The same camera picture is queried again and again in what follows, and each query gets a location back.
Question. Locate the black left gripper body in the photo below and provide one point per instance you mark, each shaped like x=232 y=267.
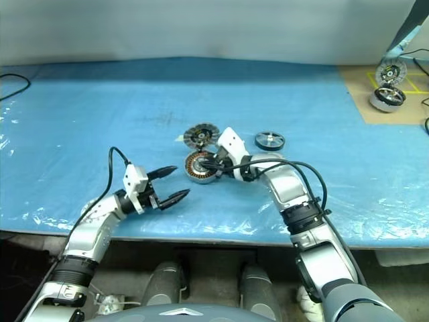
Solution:
x=150 y=198

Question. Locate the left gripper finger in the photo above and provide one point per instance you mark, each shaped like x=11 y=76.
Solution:
x=174 y=198
x=162 y=171

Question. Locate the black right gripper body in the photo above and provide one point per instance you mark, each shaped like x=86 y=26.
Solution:
x=224 y=159

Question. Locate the silver motor housing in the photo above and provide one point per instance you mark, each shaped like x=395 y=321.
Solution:
x=196 y=176

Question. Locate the round finned motor lid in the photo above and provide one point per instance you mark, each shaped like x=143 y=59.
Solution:
x=196 y=135

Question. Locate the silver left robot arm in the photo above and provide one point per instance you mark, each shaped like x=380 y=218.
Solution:
x=90 y=228

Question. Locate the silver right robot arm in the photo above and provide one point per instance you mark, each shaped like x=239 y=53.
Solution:
x=288 y=184

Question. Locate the spare housing with rotor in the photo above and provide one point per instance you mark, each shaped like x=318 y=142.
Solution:
x=385 y=99

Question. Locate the dark grey rounded shape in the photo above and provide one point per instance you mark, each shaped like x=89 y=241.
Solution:
x=258 y=292
x=164 y=285

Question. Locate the blue table cover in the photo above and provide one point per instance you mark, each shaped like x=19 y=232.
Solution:
x=83 y=134

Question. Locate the white crumpled cloth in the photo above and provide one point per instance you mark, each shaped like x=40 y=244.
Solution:
x=306 y=298
x=109 y=303

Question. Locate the grey robot torso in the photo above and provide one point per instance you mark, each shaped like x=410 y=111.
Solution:
x=201 y=317

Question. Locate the brown cardboard sheet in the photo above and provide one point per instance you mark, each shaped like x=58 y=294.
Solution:
x=365 y=100

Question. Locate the yellow tape marking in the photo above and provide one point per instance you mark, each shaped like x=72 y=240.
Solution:
x=414 y=89

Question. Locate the light blue tape wrap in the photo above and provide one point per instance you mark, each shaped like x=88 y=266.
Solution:
x=400 y=47

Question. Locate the black stand leg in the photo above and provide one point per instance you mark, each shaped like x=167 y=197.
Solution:
x=407 y=20

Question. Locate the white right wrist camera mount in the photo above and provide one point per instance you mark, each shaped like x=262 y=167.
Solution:
x=233 y=141

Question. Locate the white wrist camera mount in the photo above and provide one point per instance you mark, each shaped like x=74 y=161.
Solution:
x=135 y=177
x=233 y=141

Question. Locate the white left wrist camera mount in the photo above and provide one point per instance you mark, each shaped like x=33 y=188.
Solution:
x=135 y=177

